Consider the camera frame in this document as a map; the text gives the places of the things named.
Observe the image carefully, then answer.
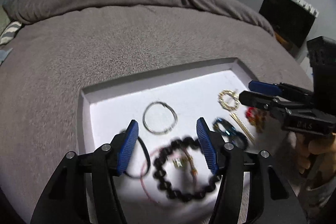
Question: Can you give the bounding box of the grey white striped pillow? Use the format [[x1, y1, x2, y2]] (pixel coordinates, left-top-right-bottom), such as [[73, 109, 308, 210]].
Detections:
[[1, 21, 22, 45]]

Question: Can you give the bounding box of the olive green pillow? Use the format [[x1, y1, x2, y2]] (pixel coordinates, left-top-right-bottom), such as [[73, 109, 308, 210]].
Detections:
[[0, 0, 11, 34]]

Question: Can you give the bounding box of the black large bead bracelet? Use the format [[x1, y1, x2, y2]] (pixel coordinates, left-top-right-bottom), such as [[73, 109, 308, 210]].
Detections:
[[152, 135, 221, 203]]

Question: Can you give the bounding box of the gold pearl hair clip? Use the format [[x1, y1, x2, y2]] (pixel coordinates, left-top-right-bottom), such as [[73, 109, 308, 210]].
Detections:
[[230, 112, 255, 144]]

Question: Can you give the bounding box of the light blue blanket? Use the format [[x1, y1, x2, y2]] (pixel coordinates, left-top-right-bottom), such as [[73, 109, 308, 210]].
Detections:
[[0, 48, 13, 65]]

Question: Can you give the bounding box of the silver thin bangle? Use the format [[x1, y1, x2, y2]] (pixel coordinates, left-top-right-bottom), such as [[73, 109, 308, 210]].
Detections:
[[142, 101, 178, 135]]

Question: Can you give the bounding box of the blue gold chain bracelet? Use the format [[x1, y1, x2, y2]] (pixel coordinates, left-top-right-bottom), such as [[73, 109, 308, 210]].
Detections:
[[212, 117, 249, 150]]

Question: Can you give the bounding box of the grey bed cover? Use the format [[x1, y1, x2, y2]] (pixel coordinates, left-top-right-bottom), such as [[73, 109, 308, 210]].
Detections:
[[1, 6, 313, 221]]

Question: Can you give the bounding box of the white wall hook rack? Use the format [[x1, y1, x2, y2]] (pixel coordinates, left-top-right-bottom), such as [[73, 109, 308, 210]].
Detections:
[[296, 0, 319, 18]]

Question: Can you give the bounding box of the red gold bead bracelet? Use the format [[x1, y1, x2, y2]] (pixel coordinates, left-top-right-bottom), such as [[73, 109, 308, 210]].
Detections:
[[245, 106, 268, 134]]

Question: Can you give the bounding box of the grey shallow cardboard box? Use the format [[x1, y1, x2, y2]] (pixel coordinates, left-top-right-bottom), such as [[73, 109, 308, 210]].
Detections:
[[76, 56, 292, 224]]

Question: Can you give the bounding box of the gold ring chain bracelet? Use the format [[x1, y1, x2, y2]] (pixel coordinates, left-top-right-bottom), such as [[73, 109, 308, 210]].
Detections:
[[218, 89, 240, 111]]

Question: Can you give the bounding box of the wooden desk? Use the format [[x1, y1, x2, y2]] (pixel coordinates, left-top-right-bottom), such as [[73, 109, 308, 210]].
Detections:
[[274, 32, 293, 52]]

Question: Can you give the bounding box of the black monitor screen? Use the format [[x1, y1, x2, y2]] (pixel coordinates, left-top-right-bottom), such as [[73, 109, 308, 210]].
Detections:
[[259, 0, 315, 48]]

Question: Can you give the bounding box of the person right hand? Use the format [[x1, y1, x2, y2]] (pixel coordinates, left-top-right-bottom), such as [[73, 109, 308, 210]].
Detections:
[[295, 133, 335, 181]]

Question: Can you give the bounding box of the black hair tie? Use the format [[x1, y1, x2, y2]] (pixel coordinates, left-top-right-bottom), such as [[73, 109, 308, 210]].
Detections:
[[118, 129, 152, 179]]

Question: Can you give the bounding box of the pink cord charm bracelet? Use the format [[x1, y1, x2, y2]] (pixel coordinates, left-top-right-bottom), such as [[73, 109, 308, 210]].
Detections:
[[139, 147, 198, 204]]

